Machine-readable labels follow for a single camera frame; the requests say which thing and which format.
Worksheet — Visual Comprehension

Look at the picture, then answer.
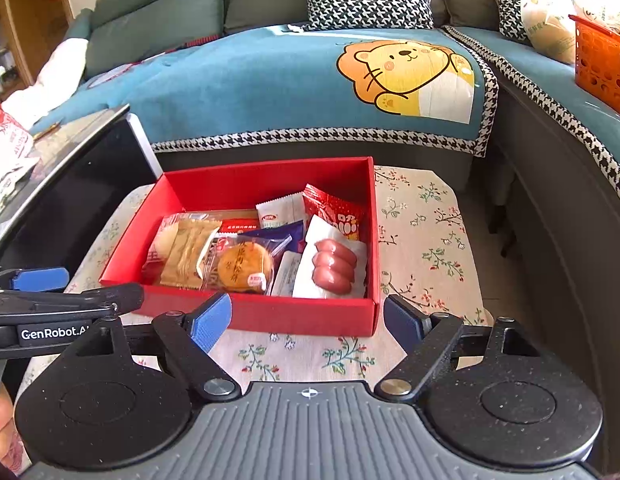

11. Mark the gold biscuit packet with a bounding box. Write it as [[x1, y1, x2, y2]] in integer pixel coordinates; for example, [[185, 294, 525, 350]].
[[158, 218, 222, 289]]

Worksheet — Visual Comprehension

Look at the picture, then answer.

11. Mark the person's left hand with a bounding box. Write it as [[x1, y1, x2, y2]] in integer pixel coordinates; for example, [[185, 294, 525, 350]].
[[0, 382, 23, 474]]

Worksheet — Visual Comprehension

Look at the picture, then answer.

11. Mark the white cloth on sofa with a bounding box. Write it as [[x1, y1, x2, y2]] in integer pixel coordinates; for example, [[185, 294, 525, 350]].
[[2, 38, 88, 130]]

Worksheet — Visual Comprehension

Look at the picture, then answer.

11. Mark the red candy bag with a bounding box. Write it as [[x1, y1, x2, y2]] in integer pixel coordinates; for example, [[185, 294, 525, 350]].
[[302, 184, 364, 240]]

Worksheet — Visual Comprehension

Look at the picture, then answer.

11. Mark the orange plastic basket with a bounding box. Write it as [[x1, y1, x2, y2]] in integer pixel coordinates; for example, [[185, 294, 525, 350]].
[[569, 14, 620, 115]]

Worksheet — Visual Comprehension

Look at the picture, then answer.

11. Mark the blue lion sofa cover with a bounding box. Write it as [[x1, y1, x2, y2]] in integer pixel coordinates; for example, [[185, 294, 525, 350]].
[[35, 25, 620, 199]]

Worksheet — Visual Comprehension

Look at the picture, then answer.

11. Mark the red cardboard box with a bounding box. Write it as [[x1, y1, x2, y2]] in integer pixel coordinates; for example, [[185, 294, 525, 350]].
[[100, 157, 380, 337]]

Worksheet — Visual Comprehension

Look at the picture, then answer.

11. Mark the purple snack packet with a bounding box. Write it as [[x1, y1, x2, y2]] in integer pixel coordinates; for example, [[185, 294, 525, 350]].
[[236, 221, 304, 263]]

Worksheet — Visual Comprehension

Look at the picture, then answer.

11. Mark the wooden shelf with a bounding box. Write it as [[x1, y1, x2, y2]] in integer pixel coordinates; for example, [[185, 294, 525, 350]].
[[0, 0, 73, 101]]

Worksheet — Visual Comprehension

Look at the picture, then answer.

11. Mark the floral table cloth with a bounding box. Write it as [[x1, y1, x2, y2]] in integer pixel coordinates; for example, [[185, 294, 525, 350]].
[[212, 166, 493, 387]]

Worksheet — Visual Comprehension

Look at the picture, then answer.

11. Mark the round bun clear wrapper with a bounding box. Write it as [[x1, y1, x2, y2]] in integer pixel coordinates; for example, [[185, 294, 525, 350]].
[[142, 211, 210, 284]]

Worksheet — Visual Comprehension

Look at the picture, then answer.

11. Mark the white long snack packet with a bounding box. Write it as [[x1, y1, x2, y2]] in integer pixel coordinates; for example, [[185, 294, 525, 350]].
[[255, 192, 307, 229]]

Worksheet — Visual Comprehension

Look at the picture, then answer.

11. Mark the silver foil pouch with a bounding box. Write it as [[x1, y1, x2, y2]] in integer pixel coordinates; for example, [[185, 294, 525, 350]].
[[271, 252, 302, 297]]

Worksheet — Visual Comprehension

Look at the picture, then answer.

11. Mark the black glass side table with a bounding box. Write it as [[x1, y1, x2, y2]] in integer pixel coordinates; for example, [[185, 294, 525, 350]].
[[0, 105, 162, 274]]

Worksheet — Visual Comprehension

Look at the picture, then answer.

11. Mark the three sausages vacuum pack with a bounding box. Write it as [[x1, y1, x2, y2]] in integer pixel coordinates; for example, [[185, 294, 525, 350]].
[[293, 216, 367, 299]]

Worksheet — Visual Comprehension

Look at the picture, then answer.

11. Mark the red crown snack packet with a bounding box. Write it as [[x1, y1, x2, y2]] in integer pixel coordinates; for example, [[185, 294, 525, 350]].
[[219, 218, 260, 234]]

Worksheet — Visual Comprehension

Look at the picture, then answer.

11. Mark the round meat floss cake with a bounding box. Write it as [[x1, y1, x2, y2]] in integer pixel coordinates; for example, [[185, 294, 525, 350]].
[[198, 233, 277, 295]]

